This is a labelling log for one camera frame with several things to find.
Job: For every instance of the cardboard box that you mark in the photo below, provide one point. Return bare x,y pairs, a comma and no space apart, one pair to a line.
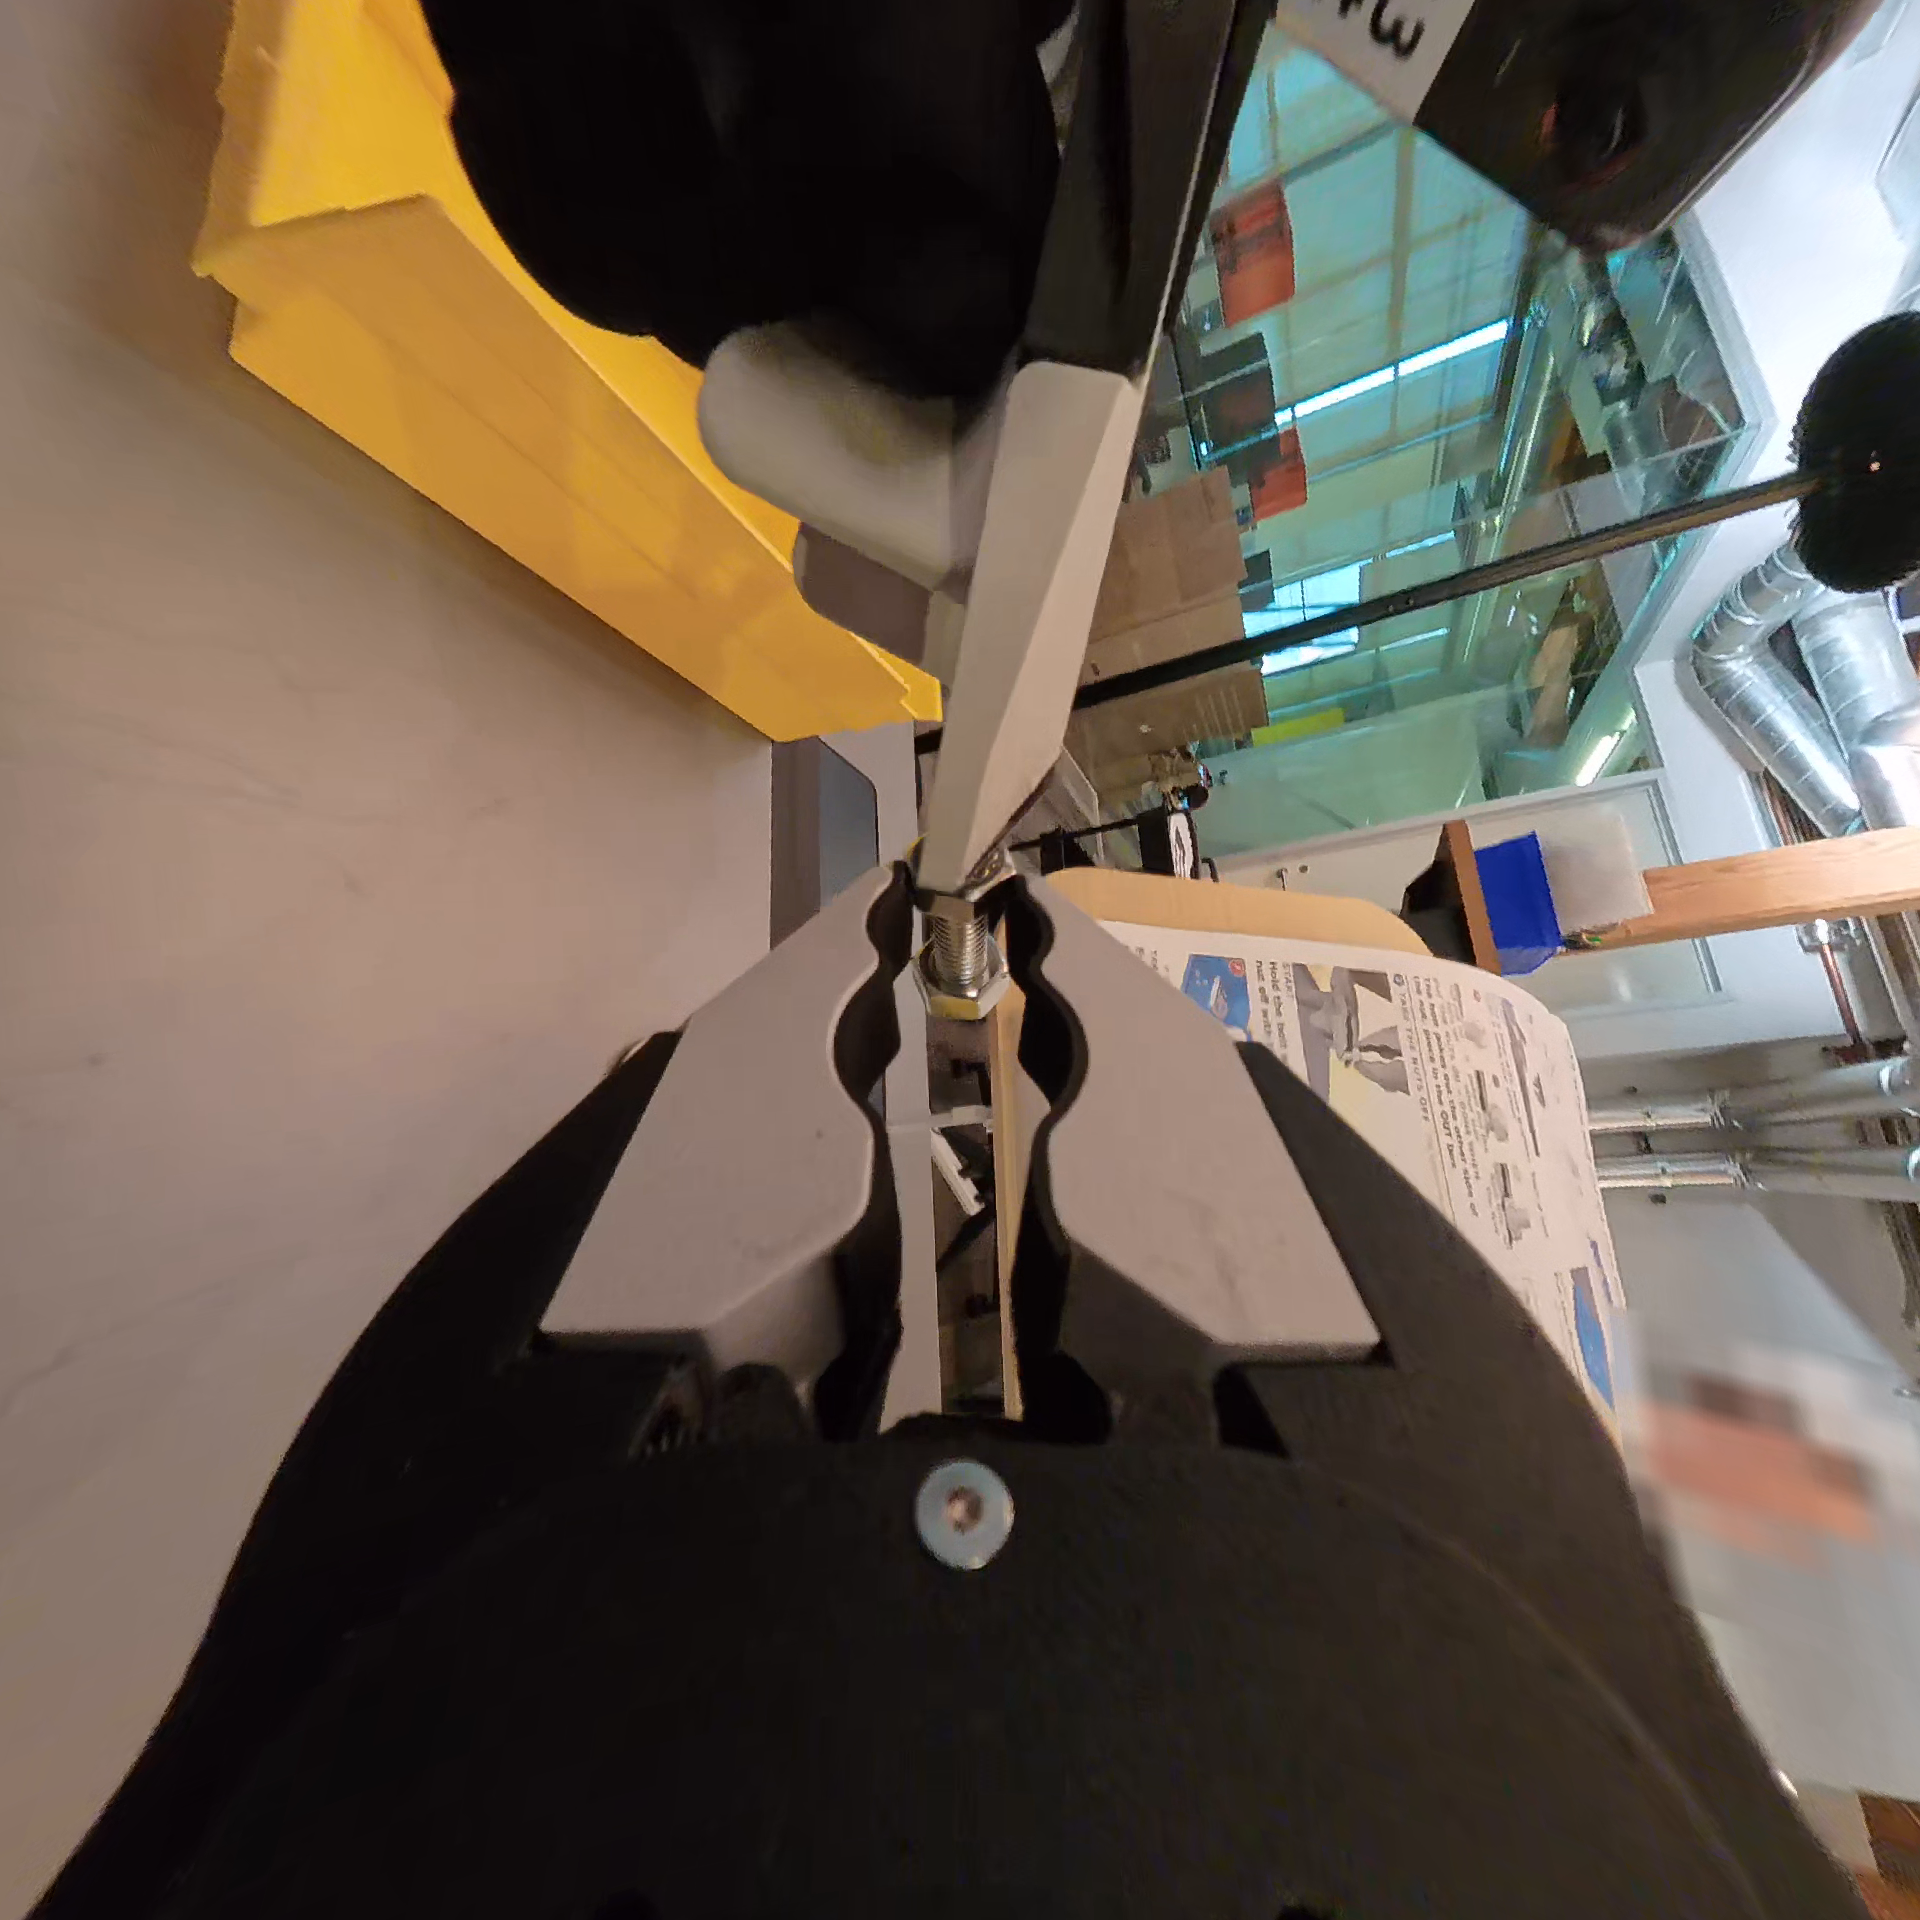
1184,569

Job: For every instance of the silver steel bolt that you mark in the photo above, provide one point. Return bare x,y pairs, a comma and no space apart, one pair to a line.
955,937

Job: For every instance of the yellow plastic bin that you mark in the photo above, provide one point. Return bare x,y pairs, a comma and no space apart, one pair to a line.
451,376

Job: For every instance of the metal conduit pipes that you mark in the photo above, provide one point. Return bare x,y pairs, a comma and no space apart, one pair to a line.
1723,1117

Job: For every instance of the orange 3D printer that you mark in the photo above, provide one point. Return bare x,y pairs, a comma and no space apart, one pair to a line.
1281,473
1252,248

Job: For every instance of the black fuzzy microphone on pole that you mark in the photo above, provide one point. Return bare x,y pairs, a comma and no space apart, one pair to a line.
1860,450

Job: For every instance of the silver ventilation duct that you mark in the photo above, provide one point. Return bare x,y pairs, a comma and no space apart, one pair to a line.
1769,704

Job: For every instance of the blue storage bin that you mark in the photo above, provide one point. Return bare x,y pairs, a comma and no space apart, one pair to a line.
1517,900

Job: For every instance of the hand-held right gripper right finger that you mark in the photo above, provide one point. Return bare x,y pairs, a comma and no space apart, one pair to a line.
1200,1171

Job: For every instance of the instruction sheet board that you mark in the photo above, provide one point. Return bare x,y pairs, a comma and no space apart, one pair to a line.
1441,1079

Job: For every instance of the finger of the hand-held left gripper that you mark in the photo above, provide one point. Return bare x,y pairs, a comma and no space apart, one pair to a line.
1035,599

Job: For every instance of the silver hex nut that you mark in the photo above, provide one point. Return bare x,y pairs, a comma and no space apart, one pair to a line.
961,992

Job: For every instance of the person's left hand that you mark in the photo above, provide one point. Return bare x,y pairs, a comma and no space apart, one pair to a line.
720,148

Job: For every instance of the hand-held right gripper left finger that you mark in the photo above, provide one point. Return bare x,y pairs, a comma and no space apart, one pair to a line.
720,1140

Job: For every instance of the wooden beam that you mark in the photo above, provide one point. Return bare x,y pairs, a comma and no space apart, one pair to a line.
1798,884

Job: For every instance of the dark 3D printer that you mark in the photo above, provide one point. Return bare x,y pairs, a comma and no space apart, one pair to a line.
1222,381

